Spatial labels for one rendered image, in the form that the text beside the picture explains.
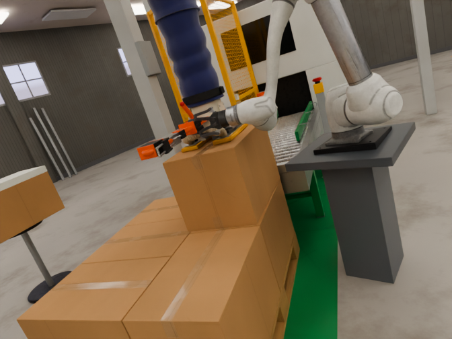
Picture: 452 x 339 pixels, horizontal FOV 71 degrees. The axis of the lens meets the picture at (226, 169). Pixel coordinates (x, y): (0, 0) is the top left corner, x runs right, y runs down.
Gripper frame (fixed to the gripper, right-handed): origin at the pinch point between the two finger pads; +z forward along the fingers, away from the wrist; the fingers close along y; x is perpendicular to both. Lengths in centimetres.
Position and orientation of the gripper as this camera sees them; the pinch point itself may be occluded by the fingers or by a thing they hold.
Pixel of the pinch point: (190, 127)
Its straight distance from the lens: 154.1
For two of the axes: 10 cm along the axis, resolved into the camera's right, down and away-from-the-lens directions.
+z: -9.0, 1.8, 3.9
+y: 3.0, 9.2, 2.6
